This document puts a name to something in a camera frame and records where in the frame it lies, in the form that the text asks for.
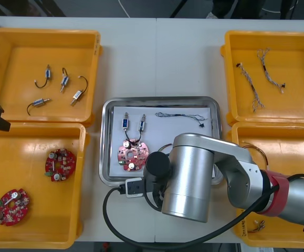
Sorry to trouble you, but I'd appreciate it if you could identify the yellow-orange plastic bin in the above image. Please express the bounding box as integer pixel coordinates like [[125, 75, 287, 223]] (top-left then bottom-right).
[[221, 30, 304, 124], [226, 122, 304, 249], [0, 121, 91, 250], [0, 27, 102, 127]]

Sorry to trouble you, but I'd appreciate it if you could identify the dark furniture base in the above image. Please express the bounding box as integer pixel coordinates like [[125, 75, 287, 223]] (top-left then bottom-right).
[[0, 0, 66, 17]]

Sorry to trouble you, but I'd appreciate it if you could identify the white floor cable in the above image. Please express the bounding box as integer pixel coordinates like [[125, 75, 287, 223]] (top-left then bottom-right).
[[118, 0, 132, 18]]

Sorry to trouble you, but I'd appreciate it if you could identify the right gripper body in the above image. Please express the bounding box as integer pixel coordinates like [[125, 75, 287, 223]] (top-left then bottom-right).
[[142, 180, 169, 210]]

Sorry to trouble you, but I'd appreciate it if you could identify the red-yellow wire harness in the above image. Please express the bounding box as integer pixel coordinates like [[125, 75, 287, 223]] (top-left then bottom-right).
[[242, 141, 270, 170], [247, 219, 267, 234]]

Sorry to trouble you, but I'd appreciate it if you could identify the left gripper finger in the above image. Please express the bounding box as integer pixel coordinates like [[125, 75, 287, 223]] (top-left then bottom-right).
[[0, 118, 12, 132]]

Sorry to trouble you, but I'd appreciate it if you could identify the steel tray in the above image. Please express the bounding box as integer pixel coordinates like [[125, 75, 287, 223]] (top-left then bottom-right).
[[98, 96, 224, 187]]

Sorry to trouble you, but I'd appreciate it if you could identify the solenoid with white label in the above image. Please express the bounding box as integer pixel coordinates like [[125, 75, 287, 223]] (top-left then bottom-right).
[[70, 75, 89, 106]]

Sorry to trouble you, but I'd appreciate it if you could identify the black stand leg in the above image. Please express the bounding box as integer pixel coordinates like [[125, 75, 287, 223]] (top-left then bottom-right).
[[170, 0, 193, 18]]

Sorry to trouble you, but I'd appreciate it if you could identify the round red circuit board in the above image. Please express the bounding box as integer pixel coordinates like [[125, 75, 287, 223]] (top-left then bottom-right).
[[117, 139, 152, 173], [0, 187, 32, 227], [45, 148, 78, 182]]

